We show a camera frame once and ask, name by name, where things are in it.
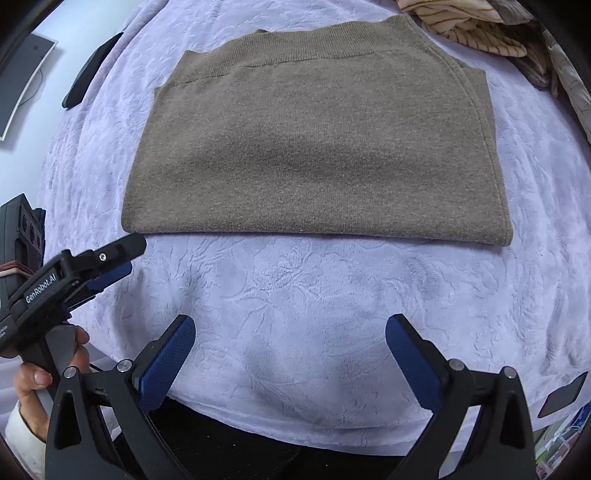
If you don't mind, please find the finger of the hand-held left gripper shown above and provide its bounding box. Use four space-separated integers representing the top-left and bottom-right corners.
87 262 133 293
62 233 148 278

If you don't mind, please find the person's left hand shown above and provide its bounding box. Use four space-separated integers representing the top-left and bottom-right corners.
14 326 91 409

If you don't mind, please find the black smartphone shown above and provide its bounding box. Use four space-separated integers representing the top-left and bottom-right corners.
62 32 125 110

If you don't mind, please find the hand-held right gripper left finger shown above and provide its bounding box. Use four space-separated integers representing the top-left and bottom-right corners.
46 315 197 480

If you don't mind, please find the person's left forearm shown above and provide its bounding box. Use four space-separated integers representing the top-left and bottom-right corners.
0 401 51 469

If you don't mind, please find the black flat device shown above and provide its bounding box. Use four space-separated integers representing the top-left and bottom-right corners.
537 371 588 419

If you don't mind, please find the white-framed monitor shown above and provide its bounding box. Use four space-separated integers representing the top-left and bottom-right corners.
0 32 59 142

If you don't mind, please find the lavender textured bed blanket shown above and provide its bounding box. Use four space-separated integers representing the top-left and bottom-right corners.
44 0 591 455

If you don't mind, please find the brown knit sweater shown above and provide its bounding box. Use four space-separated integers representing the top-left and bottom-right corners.
121 15 514 246

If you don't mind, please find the pile of colourful packets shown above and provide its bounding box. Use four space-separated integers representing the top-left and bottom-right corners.
534 401 591 472

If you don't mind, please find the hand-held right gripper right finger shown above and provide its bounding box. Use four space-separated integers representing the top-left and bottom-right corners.
386 314 536 480

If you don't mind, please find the cream striped cloth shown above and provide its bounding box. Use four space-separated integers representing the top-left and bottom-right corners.
398 0 528 59

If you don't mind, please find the white round pleated cushion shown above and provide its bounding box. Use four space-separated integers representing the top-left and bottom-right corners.
542 28 591 132

